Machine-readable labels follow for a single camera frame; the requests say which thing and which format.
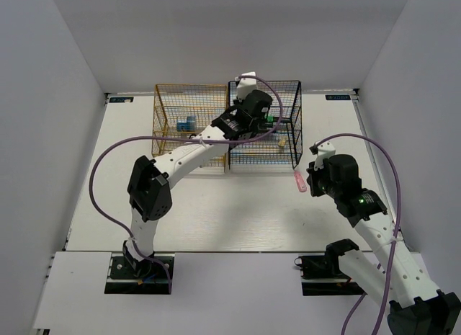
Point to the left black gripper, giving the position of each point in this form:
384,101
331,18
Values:
238,103

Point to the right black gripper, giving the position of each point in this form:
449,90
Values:
313,173

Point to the green highlighter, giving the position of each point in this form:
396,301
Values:
277,119

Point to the pink eraser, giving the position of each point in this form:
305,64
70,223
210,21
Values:
300,182

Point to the blue tape dispenser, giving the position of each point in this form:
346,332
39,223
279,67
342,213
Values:
188,125

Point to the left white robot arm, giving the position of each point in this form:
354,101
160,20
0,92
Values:
151,181

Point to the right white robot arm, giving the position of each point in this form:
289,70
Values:
414,304

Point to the right table label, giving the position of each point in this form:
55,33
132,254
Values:
337,97

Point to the table label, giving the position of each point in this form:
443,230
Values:
121,99
337,97

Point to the left table label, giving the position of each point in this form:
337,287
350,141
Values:
121,99

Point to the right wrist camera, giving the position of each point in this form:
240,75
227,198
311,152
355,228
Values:
322,151

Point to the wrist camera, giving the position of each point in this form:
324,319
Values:
322,151
245,84

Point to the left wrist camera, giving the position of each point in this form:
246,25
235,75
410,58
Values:
245,84

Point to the black wire shelf rack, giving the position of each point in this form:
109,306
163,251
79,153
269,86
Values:
265,154

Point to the gold wire shelf rack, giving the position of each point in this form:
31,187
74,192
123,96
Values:
185,110

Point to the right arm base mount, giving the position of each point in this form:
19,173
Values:
319,279

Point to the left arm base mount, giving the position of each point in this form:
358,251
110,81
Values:
152,278

